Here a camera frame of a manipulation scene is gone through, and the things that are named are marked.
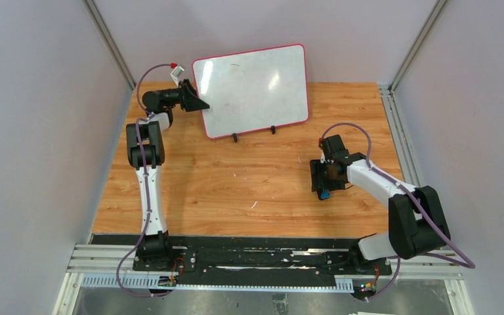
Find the white slotted cable duct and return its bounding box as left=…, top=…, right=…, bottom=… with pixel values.
left=80, top=272, right=355, bottom=293

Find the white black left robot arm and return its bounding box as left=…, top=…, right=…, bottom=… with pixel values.
left=125, top=79, right=210, bottom=271

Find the blue black whiteboard eraser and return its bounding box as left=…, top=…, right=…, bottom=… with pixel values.
left=318, top=190, right=331, bottom=200

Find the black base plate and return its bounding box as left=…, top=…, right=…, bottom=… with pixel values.
left=90, top=234, right=394, bottom=288

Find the pink framed whiteboard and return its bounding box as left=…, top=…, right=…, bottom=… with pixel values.
left=192, top=43, right=310, bottom=139

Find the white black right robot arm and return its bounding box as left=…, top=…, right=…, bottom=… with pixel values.
left=310, top=135, right=450, bottom=261

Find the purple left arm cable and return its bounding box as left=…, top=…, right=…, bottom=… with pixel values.
left=116, top=63, right=179, bottom=299

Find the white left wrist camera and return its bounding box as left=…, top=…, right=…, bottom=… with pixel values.
left=170, top=63, right=186, bottom=86

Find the aluminium side rail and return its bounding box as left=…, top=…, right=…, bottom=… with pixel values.
left=378, top=85, right=424, bottom=186

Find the metal wire whiteboard stand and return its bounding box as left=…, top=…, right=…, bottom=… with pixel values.
left=231, top=125, right=276, bottom=143

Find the aluminium front rail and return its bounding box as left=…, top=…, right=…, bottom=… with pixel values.
left=68, top=244, right=463, bottom=280

